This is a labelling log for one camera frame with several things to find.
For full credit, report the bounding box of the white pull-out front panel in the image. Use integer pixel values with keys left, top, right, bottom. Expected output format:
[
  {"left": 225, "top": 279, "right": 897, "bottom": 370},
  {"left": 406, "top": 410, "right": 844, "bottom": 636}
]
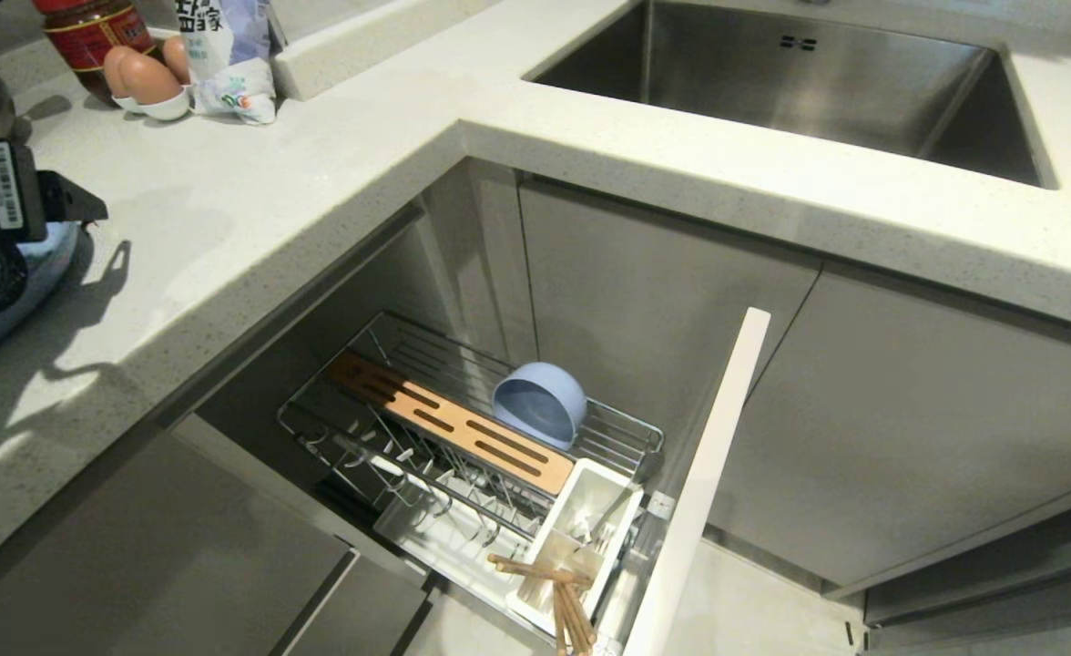
[{"left": 621, "top": 307, "right": 772, "bottom": 656}]

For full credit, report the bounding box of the light blue dish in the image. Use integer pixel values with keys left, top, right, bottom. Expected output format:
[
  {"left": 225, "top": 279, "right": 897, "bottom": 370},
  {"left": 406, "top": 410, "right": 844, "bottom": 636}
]
[{"left": 0, "top": 221, "right": 82, "bottom": 371}]

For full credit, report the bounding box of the blue bowl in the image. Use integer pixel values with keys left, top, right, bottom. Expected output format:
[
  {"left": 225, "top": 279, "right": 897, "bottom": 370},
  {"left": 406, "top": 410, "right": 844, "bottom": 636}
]
[{"left": 492, "top": 361, "right": 589, "bottom": 452}]

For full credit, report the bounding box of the grey cabinet door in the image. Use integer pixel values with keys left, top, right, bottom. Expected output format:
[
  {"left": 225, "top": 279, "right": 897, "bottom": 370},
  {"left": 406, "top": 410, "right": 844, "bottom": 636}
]
[
  {"left": 516, "top": 172, "right": 824, "bottom": 479},
  {"left": 706, "top": 261, "right": 1071, "bottom": 599}
]

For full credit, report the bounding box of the slotted wooden knife board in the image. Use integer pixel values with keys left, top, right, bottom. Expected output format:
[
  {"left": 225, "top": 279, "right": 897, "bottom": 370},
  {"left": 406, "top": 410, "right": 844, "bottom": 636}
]
[{"left": 327, "top": 350, "right": 576, "bottom": 498}]

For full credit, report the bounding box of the white utensil holder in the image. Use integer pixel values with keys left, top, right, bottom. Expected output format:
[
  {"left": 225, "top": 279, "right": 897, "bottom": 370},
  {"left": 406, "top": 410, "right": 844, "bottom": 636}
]
[{"left": 505, "top": 457, "right": 645, "bottom": 640}]

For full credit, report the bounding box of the white drip tray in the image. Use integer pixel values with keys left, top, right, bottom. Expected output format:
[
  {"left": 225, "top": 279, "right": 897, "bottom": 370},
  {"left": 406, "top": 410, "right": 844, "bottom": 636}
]
[{"left": 372, "top": 495, "right": 538, "bottom": 613}]

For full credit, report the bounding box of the grey drawer front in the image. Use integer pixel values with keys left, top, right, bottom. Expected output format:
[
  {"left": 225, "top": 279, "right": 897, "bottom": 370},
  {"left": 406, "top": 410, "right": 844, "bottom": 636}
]
[
  {"left": 0, "top": 426, "right": 360, "bottom": 656},
  {"left": 279, "top": 550, "right": 437, "bottom": 656}
]

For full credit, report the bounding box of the stainless steel sink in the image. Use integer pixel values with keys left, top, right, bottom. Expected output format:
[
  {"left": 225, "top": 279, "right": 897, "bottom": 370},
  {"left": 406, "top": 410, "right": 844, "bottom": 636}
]
[{"left": 524, "top": 0, "right": 1061, "bottom": 191}]

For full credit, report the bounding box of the white and blue bag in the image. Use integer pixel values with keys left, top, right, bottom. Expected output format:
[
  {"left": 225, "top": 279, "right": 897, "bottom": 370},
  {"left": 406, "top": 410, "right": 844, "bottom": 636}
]
[{"left": 174, "top": 0, "right": 280, "bottom": 127}]

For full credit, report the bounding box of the white egg holder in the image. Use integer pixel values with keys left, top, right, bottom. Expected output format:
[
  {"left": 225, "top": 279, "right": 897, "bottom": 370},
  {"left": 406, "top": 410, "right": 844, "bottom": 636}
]
[{"left": 114, "top": 83, "right": 193, "bottom": 123}]

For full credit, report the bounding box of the brown egg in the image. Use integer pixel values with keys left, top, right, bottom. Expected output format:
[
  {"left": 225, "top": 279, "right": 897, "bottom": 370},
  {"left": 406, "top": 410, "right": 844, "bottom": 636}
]
[
  {"left": 103, "top": 46, "right": 182, "bottom": 104},
  {"left": 162, "top": 35, "right": 193, "bottom": 85}
]

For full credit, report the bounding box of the red sauce jar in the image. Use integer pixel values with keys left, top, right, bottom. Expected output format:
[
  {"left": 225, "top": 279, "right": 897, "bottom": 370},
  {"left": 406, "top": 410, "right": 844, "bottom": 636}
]
[{"left": 33, "top": 0, "right": 159, "bottom": 104}]

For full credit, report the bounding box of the wire pull-out dish rack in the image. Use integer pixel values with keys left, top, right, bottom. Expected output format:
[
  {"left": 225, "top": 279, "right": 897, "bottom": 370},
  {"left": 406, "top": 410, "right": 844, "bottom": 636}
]
[{"left": 277, "top": 310, "right": 667, "bottom": 549}]

